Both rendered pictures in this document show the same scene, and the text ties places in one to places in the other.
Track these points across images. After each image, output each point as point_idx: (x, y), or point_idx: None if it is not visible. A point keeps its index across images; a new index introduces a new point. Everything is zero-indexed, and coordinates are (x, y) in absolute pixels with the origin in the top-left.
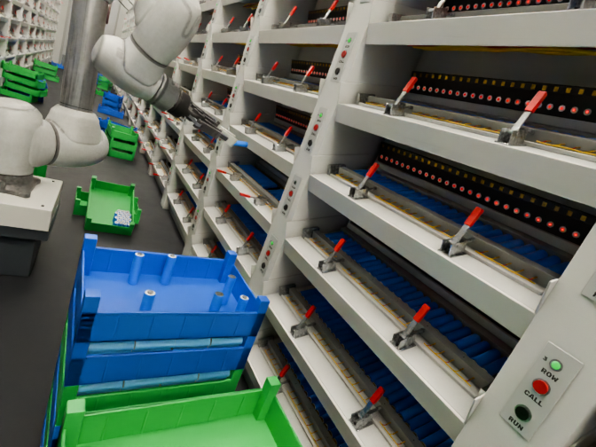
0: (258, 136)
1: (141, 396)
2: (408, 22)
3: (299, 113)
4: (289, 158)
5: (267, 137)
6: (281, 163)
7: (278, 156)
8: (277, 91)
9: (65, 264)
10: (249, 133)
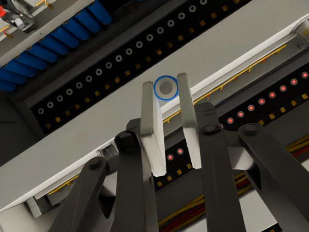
0: (266, 46)
1: None
2: None
3: (266, 124)
4: (45, 184)
5: (225, 80)
6: (37, 167)
7: (63, 165)
8: (264, 217)
9: None
10: (301, 24)
